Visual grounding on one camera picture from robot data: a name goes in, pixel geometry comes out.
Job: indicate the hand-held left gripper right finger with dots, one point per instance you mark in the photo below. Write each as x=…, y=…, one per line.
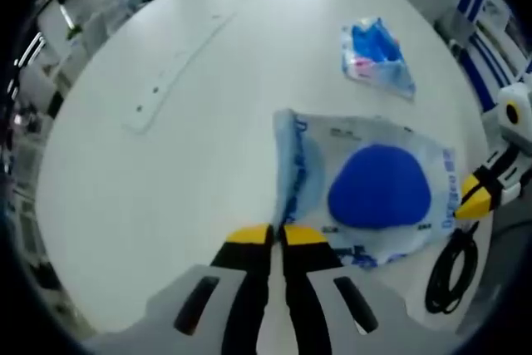
x=316, y=288

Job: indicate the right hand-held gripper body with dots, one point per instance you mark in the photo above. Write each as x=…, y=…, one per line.
x=513, y=114

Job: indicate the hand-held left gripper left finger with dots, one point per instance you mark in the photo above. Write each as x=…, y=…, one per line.
x=232, y=288

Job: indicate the clear bag with blue pad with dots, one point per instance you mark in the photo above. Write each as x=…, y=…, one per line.
x=374, y=188

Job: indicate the small blue tissue packet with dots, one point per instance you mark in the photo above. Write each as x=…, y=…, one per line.
x=374, y=47

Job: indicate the green potted plant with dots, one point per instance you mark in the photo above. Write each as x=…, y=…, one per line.
x=73, y=32

